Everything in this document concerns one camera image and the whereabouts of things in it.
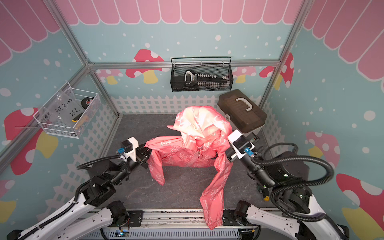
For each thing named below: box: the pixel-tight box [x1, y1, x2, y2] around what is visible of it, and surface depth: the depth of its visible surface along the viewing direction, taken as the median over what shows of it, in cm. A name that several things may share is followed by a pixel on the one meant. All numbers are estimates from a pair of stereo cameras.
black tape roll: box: [81, 97, 94, 110], surface depth 81 cm
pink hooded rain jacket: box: [144, 106, 233, 231], surface depth 55 cm
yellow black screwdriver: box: [263, 188, 270, 202], surface depth 82 cm
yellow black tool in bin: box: [72, 112, 84, 123], surface depth 67 cm
